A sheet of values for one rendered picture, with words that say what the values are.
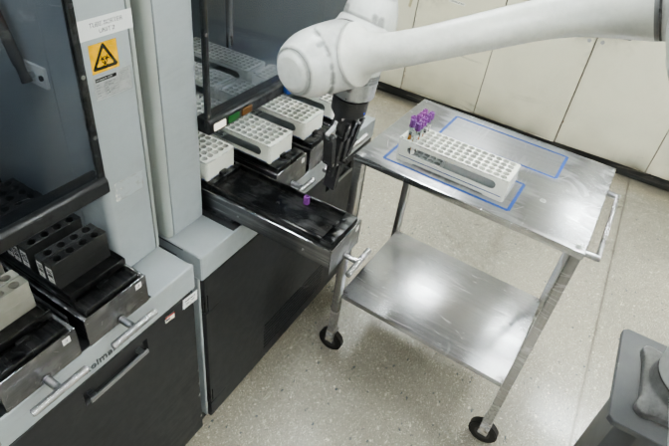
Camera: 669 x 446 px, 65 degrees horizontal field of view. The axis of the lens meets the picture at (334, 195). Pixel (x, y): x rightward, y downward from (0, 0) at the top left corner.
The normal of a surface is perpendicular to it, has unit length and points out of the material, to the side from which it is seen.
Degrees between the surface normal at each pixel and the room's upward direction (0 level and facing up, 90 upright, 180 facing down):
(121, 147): 90
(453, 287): 0
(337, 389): 0
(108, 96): 90
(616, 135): 90
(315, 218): 0
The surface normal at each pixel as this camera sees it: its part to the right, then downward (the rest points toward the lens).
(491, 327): 0.11, -0.80
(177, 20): 0.85, 0.38
